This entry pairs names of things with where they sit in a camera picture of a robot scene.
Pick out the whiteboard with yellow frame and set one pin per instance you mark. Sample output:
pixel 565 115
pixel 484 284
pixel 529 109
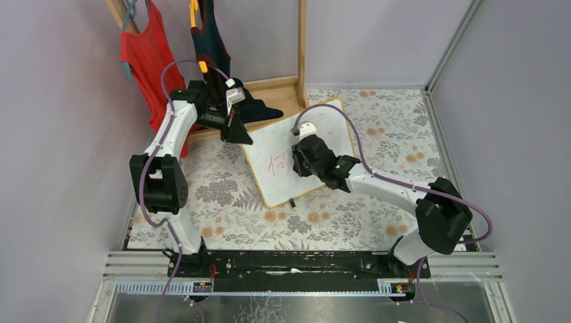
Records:
pixel 270 155

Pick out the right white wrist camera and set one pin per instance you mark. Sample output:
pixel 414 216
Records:
pixel 306 129

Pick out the navy tank top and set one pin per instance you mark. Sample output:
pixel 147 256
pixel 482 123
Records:
pixel 218 62

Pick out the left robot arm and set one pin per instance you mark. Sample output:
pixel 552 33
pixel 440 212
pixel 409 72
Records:
pixel 160 185

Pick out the yellow clothes hanger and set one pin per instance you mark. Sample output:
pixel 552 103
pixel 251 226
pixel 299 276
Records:
pixel 193 9

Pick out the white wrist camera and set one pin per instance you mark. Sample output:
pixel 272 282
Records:
pixel 306 129
pixel 234 96

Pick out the red mesh tank top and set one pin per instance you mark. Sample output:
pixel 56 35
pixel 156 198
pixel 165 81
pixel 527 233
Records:
pixel 149 54

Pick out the teal clothes hanger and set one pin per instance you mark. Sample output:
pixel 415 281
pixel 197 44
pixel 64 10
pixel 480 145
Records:
pixel 130 13

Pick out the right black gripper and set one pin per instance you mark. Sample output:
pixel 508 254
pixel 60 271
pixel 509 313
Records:
pixel 301 157

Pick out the aluminium frame post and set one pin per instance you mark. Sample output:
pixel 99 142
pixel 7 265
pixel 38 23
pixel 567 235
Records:
pixel 463 26

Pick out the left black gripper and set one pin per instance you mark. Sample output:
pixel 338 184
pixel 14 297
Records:
pixel 230 126

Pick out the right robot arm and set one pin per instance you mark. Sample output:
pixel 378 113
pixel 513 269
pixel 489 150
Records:
pixel 441 217

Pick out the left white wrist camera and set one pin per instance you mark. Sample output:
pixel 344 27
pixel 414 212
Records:
pixel 234 96

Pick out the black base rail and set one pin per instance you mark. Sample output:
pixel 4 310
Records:
pixel 253 271

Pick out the floral table mat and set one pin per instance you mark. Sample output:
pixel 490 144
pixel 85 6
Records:
pixel 226 207

